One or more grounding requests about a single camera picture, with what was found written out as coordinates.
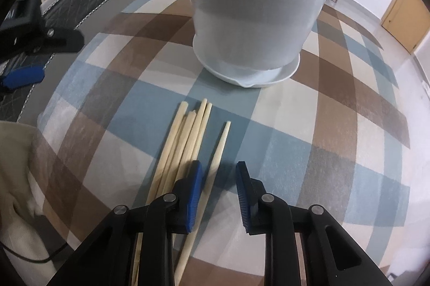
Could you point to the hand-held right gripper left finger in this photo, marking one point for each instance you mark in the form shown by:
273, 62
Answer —
194, 195

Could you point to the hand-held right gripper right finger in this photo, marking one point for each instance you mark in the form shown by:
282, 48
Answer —
243, 198

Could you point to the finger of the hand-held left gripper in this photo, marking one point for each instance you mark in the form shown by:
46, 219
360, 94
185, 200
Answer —
23, 77
65, 39

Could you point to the wooden chopstick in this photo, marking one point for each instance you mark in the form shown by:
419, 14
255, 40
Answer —
175, 154
172, 136
190, 137
201, 137

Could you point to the white utensil holder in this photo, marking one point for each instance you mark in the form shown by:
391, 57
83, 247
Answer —
248, 20

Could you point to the plaid tablecloth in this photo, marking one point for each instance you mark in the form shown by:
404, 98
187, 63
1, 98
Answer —
302, 145

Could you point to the wooden door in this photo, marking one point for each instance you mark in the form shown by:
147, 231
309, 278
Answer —
406, 17

